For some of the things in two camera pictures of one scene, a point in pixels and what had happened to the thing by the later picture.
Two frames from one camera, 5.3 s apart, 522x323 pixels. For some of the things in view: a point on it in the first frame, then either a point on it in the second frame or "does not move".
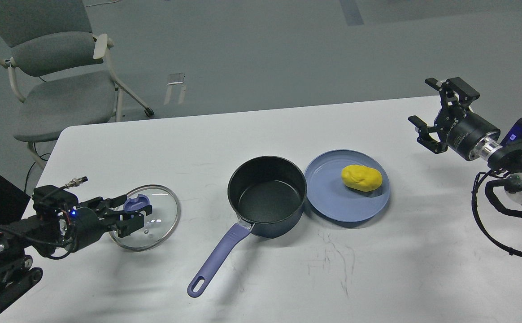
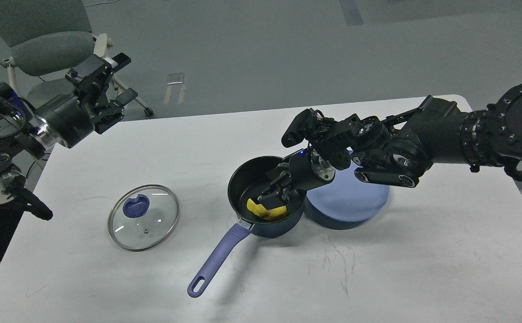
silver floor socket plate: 175,78 does not move
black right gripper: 461,129 to 307,172
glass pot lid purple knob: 134,203 does not move
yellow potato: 361,177 to 274,214
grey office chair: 58,67 does not move
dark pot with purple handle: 267,193 does not move
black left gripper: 90,220 to 66,116
